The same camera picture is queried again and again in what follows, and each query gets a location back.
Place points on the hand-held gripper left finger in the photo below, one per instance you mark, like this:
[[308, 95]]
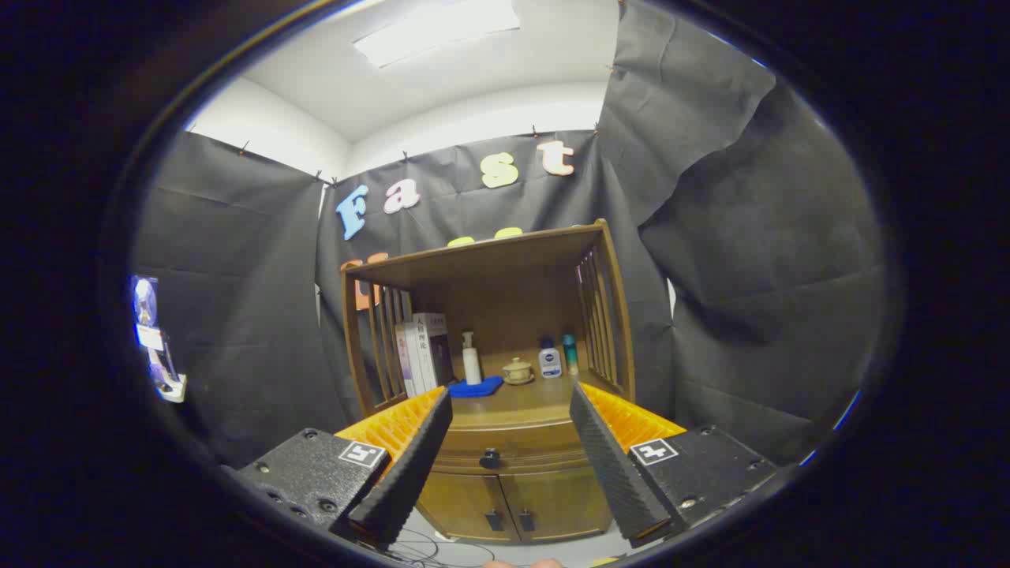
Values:
[[410, 465]]

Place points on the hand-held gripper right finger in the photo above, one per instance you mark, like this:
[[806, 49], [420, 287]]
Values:
[[611, 465]]

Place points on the wooden drawer with black knob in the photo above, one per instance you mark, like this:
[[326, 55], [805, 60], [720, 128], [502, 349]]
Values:
[[525, 443]]

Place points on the wooden cabinet door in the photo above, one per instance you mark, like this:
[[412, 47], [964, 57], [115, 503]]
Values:
[[461, 505], [564, 497]]

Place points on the wooden countertop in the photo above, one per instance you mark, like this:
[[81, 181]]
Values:
[[521, 401]]

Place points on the wooden cabinet with slatted shelf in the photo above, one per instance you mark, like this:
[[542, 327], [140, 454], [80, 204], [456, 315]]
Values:
[[513, 308]]

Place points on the yellow floor tape piece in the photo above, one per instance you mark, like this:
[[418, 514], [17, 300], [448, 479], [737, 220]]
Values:
[[604, 562]]

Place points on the blue folded cloth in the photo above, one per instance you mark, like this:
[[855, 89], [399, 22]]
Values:
[[476, 387]]

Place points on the thin pale purple book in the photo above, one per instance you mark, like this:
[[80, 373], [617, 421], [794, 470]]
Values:
[[403, 363]]

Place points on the thin white book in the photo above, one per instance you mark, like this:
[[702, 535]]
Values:
[[416, 359]]

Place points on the white pump bottle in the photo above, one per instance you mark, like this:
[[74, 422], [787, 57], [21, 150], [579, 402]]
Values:
[[472, 367]]

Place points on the thick white book dark cover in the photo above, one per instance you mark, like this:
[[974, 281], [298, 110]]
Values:
[[435, 351]]

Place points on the slim teal bottle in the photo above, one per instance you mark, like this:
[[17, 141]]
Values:
[[570, 355]]

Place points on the white lotion bottle blue cap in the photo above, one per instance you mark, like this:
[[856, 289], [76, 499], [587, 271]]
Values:
[[550, 363]]

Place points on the beige lidded teacup with saucer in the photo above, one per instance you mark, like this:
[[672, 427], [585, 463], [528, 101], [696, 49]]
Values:
[[518, 372]]

